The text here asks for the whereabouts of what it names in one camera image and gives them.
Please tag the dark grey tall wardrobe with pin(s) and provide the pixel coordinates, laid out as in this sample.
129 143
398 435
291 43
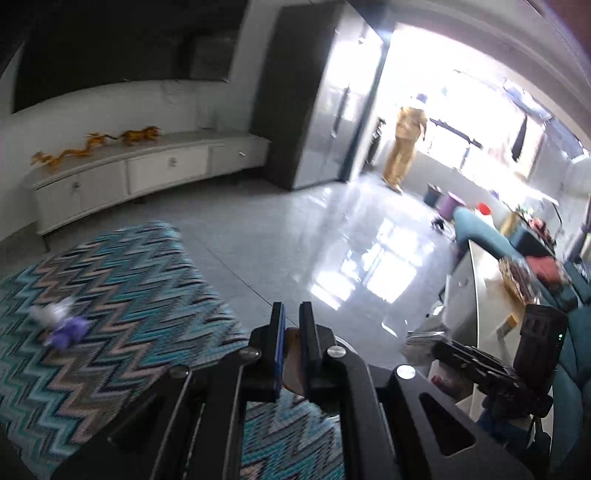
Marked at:
320 68

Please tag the golden tiger figurine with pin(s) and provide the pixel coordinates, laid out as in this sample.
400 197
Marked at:
132 137

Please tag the brown round object under gripper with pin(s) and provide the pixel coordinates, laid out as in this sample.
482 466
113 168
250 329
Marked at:
293 377

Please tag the person in yellow clothes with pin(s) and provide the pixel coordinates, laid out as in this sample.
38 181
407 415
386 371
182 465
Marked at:
411 126

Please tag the white coffee table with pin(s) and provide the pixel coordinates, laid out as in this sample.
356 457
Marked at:
477 305

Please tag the golden dragon figurine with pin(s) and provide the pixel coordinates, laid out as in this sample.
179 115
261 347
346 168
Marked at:
92 140

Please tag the white low TV cabinet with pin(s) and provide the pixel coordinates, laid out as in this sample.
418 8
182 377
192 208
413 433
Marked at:
115 174

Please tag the zigzag patterned teal rug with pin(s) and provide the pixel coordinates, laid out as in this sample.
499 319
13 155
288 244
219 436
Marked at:
157 388

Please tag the teal sofa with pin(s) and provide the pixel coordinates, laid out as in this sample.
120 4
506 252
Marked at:
570 450

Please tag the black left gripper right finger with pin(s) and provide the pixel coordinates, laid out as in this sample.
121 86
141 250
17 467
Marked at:
319 371

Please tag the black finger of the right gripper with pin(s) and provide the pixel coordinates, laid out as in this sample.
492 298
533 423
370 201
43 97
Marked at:
481 368

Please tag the wall mounted black television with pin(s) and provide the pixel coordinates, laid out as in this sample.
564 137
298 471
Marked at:
77 45

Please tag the purple trash bin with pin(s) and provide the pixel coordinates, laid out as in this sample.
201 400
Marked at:
449 204

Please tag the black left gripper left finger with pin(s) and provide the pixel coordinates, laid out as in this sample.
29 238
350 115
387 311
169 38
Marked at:
265 374

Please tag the dark grey bucket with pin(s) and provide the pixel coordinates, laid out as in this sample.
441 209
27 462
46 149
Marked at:
432 195

